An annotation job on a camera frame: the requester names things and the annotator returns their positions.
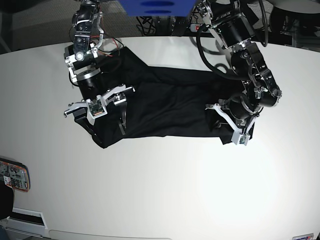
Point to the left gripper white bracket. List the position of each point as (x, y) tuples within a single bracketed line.
[(238, 112)]

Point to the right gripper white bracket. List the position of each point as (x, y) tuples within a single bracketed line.
[(87, 111)]

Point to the black T-shirt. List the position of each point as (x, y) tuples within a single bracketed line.
[(166, 102)]

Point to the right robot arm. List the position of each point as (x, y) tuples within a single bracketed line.
[(84, 60)]

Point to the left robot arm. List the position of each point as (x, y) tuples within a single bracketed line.
[(231, 27)]

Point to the blue plastic box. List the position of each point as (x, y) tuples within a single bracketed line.
[(154, 8)]

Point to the white tray at table edge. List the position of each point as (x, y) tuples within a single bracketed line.
[(24, 223)]

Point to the small sticker label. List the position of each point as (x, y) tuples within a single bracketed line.
[(309, 236)]

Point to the black power strip red switch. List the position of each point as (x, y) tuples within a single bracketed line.
[(194, 27)]

